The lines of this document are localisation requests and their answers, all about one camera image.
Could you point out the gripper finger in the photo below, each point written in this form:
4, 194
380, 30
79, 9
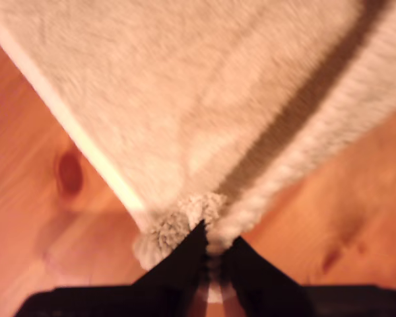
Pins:
178, 274
257, 274

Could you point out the cream terry tea towel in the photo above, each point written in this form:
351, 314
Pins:
184, 99

